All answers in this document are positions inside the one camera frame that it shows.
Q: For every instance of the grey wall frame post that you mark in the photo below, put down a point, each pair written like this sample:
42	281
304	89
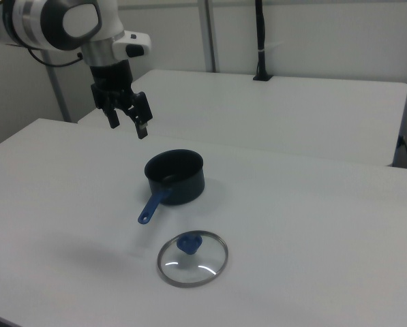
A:
58	92
208	34

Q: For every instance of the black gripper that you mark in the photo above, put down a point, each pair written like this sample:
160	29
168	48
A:
111	80

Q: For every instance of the white adjacent table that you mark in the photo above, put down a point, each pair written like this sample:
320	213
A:
257	112

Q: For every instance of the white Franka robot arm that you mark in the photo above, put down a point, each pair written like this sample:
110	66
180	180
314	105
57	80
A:
53	24

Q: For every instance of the glass lid with blue knob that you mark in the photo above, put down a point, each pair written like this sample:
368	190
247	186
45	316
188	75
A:
189	245

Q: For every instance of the black pole with clamp base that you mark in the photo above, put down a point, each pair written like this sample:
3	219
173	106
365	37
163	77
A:
261	34

